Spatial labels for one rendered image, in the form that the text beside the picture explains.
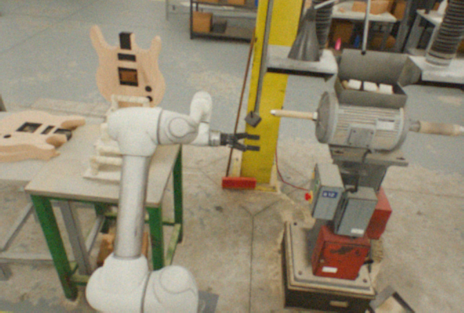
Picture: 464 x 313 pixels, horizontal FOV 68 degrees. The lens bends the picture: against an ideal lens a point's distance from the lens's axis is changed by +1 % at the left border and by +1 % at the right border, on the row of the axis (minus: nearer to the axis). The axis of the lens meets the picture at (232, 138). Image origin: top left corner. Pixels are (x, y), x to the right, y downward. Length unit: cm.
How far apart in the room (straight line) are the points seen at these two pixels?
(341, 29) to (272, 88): 411
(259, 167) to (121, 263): 188
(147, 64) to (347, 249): 142
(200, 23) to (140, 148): 530
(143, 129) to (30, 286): 165
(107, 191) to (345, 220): 118
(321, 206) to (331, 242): 44
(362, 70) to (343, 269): 111
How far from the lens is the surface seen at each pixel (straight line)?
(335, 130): 163
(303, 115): 169
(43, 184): 184
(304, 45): 142
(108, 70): 187
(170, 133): 122
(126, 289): 136
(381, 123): 167
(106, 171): 181
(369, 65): 173
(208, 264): 254
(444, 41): 175
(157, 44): 172
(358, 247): 204
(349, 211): 185
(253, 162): 296
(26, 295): 264
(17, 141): 207
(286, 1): 240
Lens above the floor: 207
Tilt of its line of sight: 34 degrees down
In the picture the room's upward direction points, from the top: 5 degrees clockwise
